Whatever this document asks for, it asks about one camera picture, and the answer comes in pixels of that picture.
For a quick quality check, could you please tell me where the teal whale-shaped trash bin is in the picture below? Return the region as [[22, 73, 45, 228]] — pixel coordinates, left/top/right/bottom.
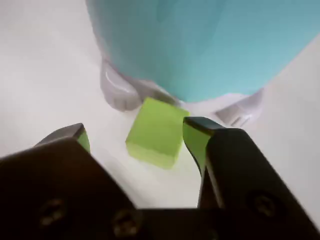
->
[[84, 0, 320, 127]]

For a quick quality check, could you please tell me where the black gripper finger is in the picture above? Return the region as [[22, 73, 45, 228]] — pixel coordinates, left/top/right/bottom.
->
[[0, 122, 142, 240], [182, 116, 320, 240]]

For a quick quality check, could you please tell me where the green cube block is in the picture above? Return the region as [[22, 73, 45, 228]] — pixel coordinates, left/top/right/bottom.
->
[[124, 96, 191, 171]]

